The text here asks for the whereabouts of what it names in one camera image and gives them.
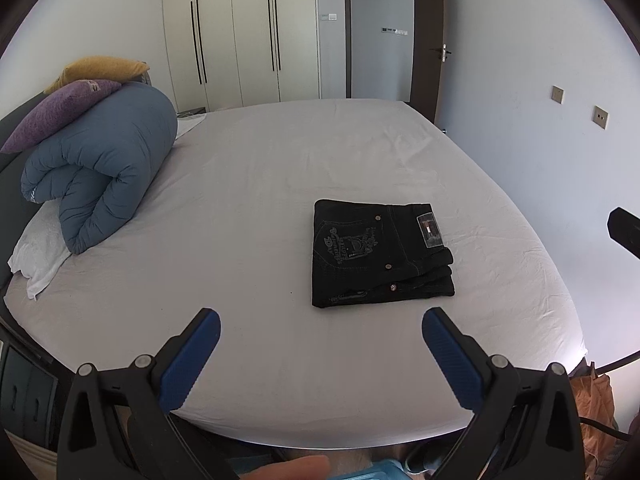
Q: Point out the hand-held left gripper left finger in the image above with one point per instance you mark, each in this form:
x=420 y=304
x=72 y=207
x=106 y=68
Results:
x=190 y=360

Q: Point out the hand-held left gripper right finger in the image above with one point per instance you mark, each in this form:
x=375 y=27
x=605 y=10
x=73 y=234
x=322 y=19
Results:
x=450 y=360

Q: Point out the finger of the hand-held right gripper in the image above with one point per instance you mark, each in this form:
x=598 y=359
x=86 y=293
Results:
x=625 y=230

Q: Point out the black pants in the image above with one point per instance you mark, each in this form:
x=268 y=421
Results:
x=375 y=260

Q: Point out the person's left hand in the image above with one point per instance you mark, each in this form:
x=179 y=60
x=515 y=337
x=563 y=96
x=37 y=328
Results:
x=285 y=469

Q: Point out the light blue plastic stool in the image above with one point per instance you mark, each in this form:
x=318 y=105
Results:
x=370 y=471

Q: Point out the orange cloth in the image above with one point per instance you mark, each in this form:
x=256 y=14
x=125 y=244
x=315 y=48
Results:
x=592 y=410

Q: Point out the white bed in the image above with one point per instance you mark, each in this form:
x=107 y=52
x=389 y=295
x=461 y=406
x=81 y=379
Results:
x=250 y=210

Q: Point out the dark drawer cabinet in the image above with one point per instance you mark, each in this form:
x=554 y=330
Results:
x=25 y=400

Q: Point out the white pillow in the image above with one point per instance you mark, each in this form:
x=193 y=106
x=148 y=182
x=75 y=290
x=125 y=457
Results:
x=37 y=255
x=190 y=127

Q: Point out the blue folded duvet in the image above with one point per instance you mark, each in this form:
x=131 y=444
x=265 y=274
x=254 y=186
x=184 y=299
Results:
x=110 y=150

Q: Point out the dark nightstand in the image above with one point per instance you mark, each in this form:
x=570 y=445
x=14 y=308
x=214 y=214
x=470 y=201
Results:
x=190 y=111

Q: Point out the purple pillow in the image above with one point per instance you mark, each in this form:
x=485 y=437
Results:
x=55 y=110

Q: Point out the dark brown door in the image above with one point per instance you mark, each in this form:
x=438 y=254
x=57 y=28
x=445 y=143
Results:
x=430 y=10

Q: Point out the yellow pillow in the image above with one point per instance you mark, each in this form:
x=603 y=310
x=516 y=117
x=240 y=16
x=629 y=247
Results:
x=100 y=72

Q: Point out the cream wardrobe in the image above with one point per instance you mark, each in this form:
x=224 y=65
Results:
x=240 y=35

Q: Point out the beige wall socket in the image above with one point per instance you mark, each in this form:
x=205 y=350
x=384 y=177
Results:
x=557 y=94
x=601 y=118

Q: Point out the dark brown door frame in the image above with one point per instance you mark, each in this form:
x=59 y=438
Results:
x=347 y=35

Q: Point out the white light switch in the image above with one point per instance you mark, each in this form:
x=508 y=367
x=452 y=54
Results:
x=329 y=16

